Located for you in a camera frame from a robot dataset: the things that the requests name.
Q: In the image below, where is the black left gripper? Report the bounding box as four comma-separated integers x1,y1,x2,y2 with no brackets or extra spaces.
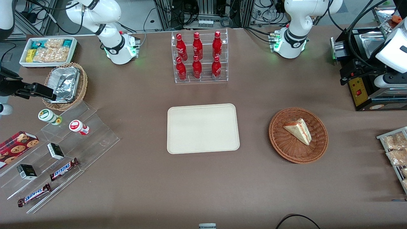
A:
340,59,376,86

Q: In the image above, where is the triangular sandwich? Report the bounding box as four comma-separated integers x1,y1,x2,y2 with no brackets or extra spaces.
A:
283,118,312,146

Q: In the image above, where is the aluminium foil tray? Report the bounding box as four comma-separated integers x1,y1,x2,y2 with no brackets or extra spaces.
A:
48,66,80,103

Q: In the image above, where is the oval wicker basket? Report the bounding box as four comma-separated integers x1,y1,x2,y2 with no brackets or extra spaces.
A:
42,62,88,111

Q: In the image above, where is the tray of packaged crackers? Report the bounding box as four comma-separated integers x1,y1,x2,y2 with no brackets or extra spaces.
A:
376,127,407,195

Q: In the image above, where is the round brown wicker basket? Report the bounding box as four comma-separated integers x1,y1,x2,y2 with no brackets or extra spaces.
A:
269,107,329,164

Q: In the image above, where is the beige rectangular tray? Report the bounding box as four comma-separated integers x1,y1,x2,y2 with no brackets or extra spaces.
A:
167,103,240,155

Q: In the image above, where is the black machine with yellow panel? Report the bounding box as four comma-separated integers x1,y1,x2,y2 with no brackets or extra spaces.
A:
339,27,407,112

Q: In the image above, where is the green lid yogurt cup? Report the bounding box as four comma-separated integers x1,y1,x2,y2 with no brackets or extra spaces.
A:
38,109,63,126

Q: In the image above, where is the white plastic snack bin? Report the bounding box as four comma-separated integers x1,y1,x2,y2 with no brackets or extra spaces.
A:
19,37,78,68

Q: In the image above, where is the large clear cracker bag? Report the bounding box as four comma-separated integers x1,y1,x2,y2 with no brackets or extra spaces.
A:
33,47,70,63

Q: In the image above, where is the left wrist white cylinder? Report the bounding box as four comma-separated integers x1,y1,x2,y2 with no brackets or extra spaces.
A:
374,75,407,88

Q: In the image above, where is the small clear cracker bag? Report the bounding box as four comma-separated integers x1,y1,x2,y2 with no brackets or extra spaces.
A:
44,38,64,49

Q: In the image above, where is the red lid yogurt cup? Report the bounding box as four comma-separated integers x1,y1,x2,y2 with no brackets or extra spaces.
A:
69,120,90,136

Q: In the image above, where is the red cookie box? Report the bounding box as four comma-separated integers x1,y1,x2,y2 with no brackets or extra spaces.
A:
0,131,40,169

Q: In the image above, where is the small black box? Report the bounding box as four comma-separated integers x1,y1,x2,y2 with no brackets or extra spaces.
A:
47,143,65,160
16,164,38,180

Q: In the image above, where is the clear acrylic stepped shelf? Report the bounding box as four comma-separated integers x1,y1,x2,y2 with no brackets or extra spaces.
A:
0,101,121,214

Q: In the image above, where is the snickers chocolate bar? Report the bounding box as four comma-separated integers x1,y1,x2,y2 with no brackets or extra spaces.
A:
50,158,79,182
17,183,52,208

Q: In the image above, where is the red cola bottle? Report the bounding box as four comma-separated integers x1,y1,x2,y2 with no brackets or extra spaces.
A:
192,32,203,60
176,33,188,61
176,57,187,81
192,55,203,80
211,56,222,80
212,31,223,59

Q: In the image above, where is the clear acrylic bottle rack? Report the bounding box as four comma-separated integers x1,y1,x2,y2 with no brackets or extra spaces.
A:
171,28,229,84

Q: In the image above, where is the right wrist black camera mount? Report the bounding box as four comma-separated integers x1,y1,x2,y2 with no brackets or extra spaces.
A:
0,66,24,97

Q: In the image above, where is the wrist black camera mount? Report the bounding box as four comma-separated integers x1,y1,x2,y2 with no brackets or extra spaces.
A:
0,66,24,97
384,73,407,84

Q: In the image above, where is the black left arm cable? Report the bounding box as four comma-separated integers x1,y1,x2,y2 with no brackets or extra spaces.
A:
348,0,386,71

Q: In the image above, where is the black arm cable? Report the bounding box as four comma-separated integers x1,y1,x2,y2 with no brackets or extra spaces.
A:
24,0,85,36
348,0,386,71

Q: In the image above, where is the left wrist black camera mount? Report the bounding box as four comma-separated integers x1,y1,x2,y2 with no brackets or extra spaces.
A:
384,73,407,84

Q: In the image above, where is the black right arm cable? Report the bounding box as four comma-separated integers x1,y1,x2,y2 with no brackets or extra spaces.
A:
24,0,85,36

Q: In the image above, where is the black cable loop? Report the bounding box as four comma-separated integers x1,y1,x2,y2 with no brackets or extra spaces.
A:
275,214,322,229

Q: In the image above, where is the aluminium frame rack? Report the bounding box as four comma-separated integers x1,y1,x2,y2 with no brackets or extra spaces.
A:
153,0,255,31

